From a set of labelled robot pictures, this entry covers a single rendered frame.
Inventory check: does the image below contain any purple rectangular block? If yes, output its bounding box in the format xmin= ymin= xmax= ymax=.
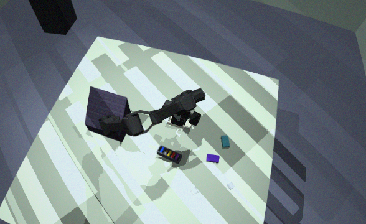
xmin=206 ymin=154 xmax=219 ymax=163

